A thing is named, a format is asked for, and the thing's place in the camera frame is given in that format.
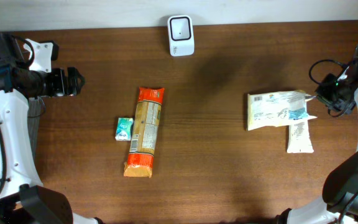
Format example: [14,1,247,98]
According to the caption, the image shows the white cream tube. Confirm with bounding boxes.
[287,121,314,154]

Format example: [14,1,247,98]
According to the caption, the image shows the small teal tissue pack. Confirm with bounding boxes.
[115,118,134,141]

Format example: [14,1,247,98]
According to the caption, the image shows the yellow snack bag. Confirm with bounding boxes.
[247,90,316,131]

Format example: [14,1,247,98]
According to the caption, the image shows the orange biscuit packet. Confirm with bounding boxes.
[124,87,165,177]

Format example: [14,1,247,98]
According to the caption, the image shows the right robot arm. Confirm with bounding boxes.
[273,44,358,224]

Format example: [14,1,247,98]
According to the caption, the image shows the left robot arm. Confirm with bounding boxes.
[0,33,99,223]

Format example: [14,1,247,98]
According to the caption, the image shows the white barcode scanner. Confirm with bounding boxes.
[167,15,195,57]

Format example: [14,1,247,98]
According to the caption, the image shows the grey plastic mesh basket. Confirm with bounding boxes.
[27,100,43,159]

